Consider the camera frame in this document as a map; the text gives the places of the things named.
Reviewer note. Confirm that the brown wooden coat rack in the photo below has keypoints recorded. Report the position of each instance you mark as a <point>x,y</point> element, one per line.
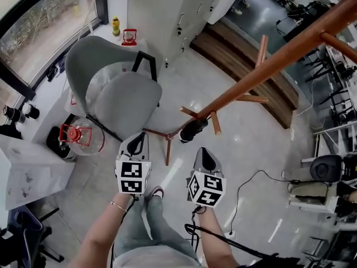
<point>251,79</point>

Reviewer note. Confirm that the black cup with grey lid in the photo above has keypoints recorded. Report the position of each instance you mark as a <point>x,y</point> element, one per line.
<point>14,114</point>

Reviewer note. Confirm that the clear water jug red cap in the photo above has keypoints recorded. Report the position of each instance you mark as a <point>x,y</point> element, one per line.
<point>73,100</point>
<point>93,142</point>

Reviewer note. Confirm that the dark blue desk chair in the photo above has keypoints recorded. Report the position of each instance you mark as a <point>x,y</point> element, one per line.
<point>25,233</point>

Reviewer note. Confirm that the black pouch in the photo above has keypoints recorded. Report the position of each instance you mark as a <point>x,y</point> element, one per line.
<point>54,72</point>

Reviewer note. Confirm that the dark wooden step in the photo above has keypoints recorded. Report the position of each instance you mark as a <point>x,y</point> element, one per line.
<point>223,46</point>

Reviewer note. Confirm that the person's left forearm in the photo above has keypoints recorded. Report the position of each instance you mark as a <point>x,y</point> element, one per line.
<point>103,233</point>

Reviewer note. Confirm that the grey round shell pack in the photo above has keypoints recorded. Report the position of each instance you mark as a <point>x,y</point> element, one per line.
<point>325,169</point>

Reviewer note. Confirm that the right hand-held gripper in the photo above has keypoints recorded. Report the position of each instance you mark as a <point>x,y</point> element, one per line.
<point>207,190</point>

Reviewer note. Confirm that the white water dispenser cabinet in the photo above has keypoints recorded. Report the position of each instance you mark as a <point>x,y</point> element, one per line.
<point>33,172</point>

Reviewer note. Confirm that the person's right forearm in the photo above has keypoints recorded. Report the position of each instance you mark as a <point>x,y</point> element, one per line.
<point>214,233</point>

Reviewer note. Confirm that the person's right jeans leg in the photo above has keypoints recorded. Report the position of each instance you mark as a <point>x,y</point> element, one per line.
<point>167,227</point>

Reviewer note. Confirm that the white power strip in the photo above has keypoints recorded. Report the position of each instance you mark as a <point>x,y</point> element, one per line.
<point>230,234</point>

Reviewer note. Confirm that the person's left jeans leg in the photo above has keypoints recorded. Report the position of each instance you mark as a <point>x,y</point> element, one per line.
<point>131,233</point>

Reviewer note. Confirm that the grey metal locker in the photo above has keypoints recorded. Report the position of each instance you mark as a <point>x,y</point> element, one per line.
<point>167,15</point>

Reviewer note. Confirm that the yellow drink bottle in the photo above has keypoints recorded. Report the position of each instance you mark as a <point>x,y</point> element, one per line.
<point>116,26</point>

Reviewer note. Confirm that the black framed window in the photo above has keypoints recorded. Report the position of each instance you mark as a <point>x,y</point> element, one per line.
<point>42,24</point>

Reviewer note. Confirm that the black umbrella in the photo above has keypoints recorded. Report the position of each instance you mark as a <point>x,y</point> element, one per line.
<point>192,128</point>

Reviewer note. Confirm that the person's right shoe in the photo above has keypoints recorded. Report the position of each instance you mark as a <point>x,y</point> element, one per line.
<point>157,191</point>

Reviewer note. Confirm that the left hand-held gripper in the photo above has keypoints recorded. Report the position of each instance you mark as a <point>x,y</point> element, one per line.
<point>132,177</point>

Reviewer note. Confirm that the person's grey shirt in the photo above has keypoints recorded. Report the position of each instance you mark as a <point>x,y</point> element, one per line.
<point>156,257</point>

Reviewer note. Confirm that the black cup with white lid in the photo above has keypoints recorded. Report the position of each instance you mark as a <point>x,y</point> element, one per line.
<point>31,111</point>

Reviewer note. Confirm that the person's jeans leg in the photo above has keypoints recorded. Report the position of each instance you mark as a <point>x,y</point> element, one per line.
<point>167,227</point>
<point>131,233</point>

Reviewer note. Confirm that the clear plastic bag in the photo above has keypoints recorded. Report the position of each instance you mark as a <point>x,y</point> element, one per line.
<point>103,77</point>

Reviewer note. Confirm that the grey chair with black legs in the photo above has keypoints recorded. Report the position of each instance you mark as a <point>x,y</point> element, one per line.
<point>125,102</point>

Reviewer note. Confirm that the black equipment bag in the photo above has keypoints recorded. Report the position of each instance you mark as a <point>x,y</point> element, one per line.
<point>273,261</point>

